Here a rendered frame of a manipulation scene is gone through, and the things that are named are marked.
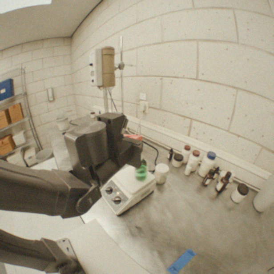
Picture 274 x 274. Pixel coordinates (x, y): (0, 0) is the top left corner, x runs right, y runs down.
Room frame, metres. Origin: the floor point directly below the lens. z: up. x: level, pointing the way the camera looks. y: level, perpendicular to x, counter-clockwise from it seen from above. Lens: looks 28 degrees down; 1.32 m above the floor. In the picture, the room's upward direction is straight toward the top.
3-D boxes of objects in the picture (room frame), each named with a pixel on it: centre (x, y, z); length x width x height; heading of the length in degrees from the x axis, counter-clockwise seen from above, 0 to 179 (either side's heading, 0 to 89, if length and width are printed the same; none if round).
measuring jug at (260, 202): (0.08, -0.62, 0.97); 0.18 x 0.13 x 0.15; 133
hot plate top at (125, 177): (0.31, 0.01, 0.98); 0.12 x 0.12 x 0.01; 40
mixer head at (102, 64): (0.63, 0.19, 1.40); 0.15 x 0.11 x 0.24; 134
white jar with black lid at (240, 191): (0.17, -0.47, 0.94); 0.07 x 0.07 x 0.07
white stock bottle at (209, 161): (0.37, -0.36, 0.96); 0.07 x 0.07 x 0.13
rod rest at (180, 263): (-0.02, -0.13, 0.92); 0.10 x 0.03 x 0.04; 127
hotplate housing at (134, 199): (0.29, 0.03, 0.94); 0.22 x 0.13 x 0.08; 130
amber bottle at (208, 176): (0.31, -0.34, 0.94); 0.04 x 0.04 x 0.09
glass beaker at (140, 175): (0.30, -0.02, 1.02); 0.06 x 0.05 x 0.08; 99
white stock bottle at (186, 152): (0.49, -0.27, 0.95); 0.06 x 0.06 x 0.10
